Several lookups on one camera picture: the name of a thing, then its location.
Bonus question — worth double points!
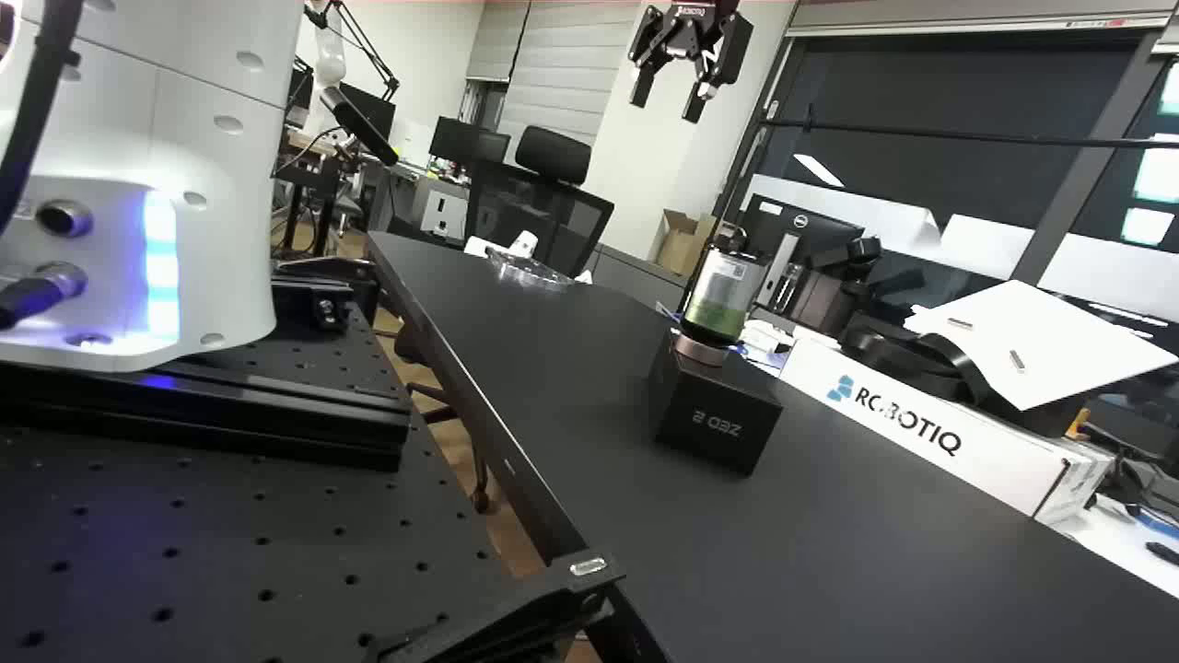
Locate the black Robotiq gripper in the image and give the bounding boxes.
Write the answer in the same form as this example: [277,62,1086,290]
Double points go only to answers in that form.
[626,0,730,129]

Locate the green label bottle black cap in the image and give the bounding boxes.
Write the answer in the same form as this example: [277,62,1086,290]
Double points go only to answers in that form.
[678,240,769,359]

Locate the black office chair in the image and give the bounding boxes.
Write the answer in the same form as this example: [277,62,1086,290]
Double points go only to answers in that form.
[511,121,599,188]

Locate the brown cardboard box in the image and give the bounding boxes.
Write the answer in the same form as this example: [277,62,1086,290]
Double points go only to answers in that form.
[648,207,723,284]

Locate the small black cardboard box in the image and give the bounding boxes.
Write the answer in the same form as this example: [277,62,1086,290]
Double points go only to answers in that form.
[645,328,788,483]

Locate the black bag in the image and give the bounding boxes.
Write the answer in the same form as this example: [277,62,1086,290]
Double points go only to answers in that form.
[839,310,1028,413]

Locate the white Robotiq carton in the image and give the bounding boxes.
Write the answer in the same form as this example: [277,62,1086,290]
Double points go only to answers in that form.
[777,328,1118,519]

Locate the white flat cardboard sheet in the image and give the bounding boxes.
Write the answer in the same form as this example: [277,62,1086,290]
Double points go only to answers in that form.
[903,278,1179,415]

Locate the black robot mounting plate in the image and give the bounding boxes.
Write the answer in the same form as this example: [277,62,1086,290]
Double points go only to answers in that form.
[0,321,418,477]

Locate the black perforated breadboard plate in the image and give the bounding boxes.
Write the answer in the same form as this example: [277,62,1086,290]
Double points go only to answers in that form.
[0,419,520,663]

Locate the black plug connector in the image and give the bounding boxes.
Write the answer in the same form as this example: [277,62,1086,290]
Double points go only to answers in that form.
[0,257,94,332]

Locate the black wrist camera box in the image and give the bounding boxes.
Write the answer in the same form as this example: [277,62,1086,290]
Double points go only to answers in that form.
[715,8,757,88]

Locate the black cable on robot base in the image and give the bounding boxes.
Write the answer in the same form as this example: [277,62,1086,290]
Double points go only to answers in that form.
[0,0,89,240]

